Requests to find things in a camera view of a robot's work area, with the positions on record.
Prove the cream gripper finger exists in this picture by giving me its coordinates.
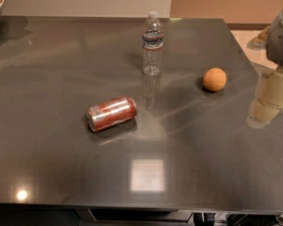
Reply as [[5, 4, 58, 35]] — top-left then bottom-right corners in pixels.
[[256, 70, 283, 109], [246, 99, 281, 129]]

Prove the red coke can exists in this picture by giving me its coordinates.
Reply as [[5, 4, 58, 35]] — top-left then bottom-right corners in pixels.
[[86, 96, 137, 133]]

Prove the orange fruit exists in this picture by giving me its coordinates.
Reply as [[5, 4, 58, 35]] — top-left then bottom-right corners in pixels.
[[203, 68, 227, 92]]

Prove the clear plastic water bottle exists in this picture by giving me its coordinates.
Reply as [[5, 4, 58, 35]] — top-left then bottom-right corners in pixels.
[[142, 11, 164, 76]]

